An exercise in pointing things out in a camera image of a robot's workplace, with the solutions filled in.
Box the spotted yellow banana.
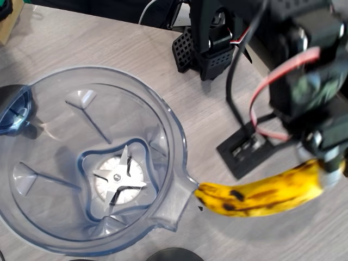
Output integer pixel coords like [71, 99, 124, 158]
[194, 158, 327, 218]

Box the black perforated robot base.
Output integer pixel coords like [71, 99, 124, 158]
[171, 26, 235, 82]

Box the steel blender blade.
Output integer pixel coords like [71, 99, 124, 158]
[92, 145, 148, 213]

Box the clear plastic blender jar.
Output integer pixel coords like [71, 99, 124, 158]
[0, 66, 201, 258]

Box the black round lid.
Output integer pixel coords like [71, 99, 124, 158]
[146, 247, 203, 261]

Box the cardboard box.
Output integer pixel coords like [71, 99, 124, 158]
[0, 0, 25, 47]

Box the black object on box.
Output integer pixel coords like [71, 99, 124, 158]
[0, 0, 14, 21]

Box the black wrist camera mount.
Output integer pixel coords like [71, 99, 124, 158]
[216, 113, 290, 181]

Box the red white servo cable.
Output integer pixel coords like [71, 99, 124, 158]
[229, 27, 251, 46]
[249, 46, 322, 142]

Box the black camera cable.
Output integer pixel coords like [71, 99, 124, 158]
[225, 0, 270, 131]

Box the black pointed strap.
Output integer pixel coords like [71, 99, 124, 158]
[243, 43, 253, 65]

